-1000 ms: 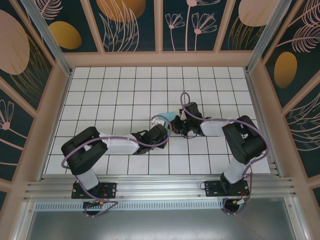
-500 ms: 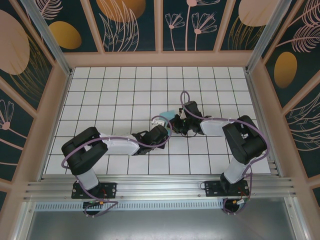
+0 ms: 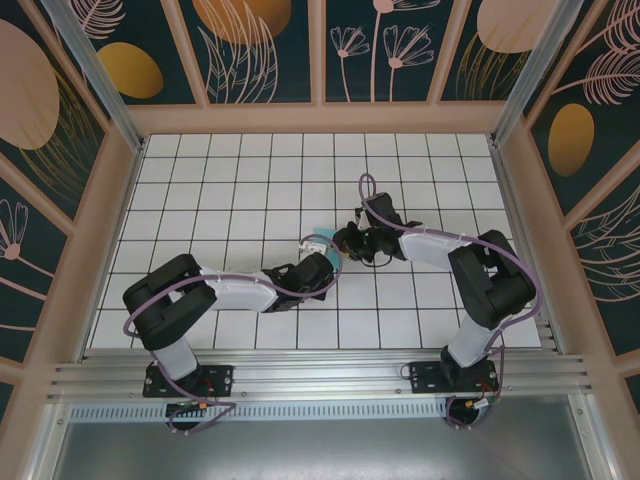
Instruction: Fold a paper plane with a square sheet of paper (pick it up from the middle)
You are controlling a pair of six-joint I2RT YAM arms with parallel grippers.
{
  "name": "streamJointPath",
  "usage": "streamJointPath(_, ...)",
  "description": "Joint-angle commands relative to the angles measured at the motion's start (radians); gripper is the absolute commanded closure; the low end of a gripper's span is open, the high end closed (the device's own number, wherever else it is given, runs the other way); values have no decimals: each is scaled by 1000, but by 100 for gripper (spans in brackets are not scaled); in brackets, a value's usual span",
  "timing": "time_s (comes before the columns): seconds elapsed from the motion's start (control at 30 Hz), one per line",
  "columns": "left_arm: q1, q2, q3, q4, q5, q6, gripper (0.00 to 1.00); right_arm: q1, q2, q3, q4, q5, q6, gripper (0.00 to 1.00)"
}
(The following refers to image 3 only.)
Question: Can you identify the grey metal sheet panel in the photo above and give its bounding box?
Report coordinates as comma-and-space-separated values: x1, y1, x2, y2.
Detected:
49, 418, 611, 480

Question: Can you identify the slotted grey cable duct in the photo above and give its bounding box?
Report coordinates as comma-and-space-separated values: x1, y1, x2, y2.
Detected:
69, 403, 451, 421

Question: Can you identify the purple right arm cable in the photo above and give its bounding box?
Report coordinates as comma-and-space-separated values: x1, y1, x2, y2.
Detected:
358, 172, 544, 432

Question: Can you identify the aluminium mounting rail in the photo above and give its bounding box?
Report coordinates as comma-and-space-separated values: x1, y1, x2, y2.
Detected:
47, 349, 596, 401

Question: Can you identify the aluminium corner post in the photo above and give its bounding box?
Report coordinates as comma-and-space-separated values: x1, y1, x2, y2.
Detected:
492, 0, 584, 146
39, 0, 146, 154

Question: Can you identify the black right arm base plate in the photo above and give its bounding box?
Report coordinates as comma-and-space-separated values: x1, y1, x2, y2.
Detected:
408, 360, 499, 395

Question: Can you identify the teal paper sheet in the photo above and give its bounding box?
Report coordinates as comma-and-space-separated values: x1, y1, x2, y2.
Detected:
309, 224, 342, 267

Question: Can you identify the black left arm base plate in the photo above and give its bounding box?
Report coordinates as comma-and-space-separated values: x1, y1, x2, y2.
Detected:
143, 364, 235, 399

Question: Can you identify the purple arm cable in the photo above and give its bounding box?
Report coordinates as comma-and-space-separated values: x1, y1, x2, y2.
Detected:
358, 172, 544, 432
122, 243, 346, 436

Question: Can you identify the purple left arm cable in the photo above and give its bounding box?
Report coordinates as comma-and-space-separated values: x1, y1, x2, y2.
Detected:
122, 243, 346, 436

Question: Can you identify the aluminium side rail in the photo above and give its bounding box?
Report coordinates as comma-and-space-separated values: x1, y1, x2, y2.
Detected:
487, 139, 569, 356

